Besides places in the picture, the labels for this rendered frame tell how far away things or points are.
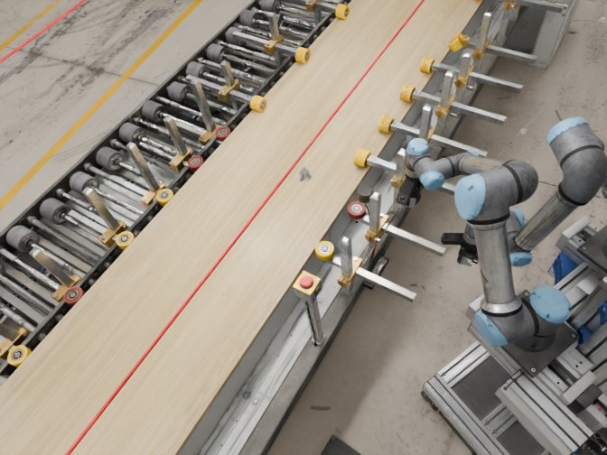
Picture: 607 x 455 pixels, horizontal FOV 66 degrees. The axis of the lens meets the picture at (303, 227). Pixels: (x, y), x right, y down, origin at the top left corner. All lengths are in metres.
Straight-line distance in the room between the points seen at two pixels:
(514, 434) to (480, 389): 0.23
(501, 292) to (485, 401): 1.13
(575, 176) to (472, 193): 0.34
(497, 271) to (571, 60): 3.32
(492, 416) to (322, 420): 0.84
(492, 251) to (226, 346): 1.03
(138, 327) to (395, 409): 1.39
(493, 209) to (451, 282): 1.66
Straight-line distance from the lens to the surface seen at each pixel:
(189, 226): 2.21
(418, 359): 2.77
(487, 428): 2.50
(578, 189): 1.56
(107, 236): 2.40
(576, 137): 1.59
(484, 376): 2.58
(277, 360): 2.12
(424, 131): 2.26
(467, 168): 1.68
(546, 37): 4.31
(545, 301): 1.58
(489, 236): 1.41
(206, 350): 1.90
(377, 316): 2.85
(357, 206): 2.13
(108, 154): 2.77
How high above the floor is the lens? 2.61
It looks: 55 degrees down
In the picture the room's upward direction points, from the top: 10 degrees counter-clockwise
